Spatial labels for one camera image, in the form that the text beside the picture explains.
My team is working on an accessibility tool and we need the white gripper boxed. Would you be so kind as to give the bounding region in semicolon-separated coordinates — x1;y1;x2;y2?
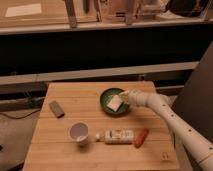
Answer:
119;90;150;107

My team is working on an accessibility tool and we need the white sponge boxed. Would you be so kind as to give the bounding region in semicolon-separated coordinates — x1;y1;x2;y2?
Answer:
107;95;123;112

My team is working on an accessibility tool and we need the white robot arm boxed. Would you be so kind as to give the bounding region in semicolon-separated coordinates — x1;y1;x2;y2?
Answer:
119;90;213;171

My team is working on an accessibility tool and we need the green ceramic bowl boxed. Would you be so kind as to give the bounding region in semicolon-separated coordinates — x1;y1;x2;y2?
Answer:
99;88;129;116

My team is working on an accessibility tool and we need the white labelled bottle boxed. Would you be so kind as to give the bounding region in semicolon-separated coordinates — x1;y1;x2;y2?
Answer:
95;129;134;144

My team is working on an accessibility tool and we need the white paper cup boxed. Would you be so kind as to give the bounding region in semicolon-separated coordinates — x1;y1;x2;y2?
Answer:
69;122;89;147

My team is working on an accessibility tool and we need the dark angled panel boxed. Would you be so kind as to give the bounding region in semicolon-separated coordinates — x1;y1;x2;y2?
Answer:
172;41;213;143

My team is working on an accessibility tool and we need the grey rectangular block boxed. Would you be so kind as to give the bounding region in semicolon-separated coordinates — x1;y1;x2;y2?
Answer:
49;101;64;118

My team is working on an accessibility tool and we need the black floor cable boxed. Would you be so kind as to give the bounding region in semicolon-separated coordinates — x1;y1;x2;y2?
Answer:
0;94;45;120

